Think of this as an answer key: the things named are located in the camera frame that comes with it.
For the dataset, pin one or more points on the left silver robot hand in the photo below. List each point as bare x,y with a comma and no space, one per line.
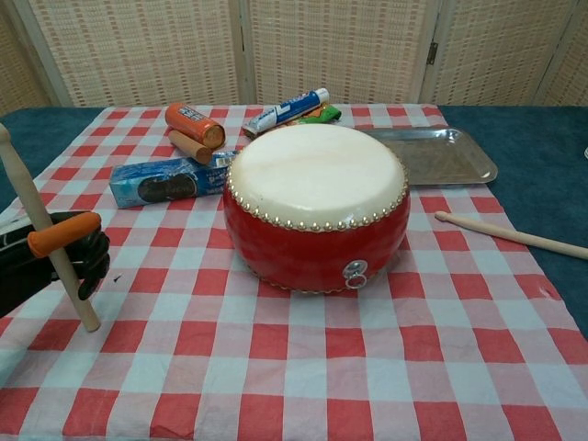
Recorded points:
92,257

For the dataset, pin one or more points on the wooden drumstick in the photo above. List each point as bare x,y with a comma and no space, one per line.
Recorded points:
528,238
27,193

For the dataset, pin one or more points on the red drum with white skin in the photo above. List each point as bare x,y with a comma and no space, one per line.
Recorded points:
312,174

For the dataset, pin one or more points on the metal tray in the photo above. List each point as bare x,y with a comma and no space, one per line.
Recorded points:
441,156

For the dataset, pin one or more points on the blue cookie box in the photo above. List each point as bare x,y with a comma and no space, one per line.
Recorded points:
151,184

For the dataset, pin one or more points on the red white checkered cloth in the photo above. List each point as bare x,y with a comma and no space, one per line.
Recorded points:
184,367

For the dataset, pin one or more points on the brown sausage stick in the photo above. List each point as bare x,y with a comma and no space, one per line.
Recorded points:
184,141

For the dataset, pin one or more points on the orange cracker tube pack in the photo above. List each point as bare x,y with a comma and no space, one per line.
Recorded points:
188,120

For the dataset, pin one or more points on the woven folding screen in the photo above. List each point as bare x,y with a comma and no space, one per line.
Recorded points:
138,46

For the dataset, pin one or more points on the blue white toothpaste tube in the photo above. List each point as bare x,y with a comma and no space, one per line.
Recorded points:
285,111

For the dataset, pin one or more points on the green orange snack packet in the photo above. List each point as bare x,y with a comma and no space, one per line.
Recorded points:
328,115

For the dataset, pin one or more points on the metal screen hinge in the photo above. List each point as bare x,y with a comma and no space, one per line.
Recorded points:
432,53

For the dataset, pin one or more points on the teal table cover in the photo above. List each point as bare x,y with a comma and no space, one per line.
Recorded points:
542,151

